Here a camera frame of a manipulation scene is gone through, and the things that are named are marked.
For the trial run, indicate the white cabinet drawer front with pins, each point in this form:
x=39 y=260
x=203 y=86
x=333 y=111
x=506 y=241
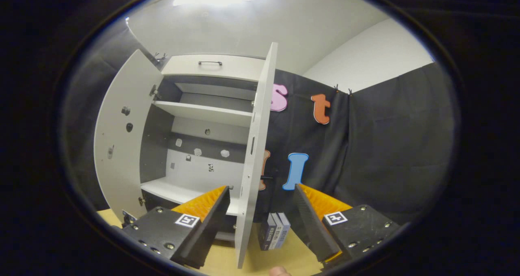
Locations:
x=183 y=68

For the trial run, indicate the white and grey cabinet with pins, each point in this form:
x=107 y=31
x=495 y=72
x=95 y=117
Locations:
x=191 y=170

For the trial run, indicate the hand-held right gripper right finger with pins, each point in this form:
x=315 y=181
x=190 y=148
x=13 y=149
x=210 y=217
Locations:
x=313 y=227

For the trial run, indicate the light blue small box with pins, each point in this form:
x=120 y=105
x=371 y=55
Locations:
x=285 y=227

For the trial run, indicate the white cabinet shelf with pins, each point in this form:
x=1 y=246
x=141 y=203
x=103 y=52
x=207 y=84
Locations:
x=203 y=112

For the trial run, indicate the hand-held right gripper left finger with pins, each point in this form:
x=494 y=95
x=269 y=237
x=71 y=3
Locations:
x=211 y=227

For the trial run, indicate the metal door hinge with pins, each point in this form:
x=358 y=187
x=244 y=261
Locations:
x=154 y=92
x=128 y=218

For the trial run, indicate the dark blue small box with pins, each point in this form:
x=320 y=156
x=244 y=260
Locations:
x=264 y=233

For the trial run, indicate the grey small box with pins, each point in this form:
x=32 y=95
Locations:
x=275 y=231

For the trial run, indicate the white cabinet door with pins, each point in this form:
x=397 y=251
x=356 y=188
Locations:
x=260 y=105
x=118 y=166

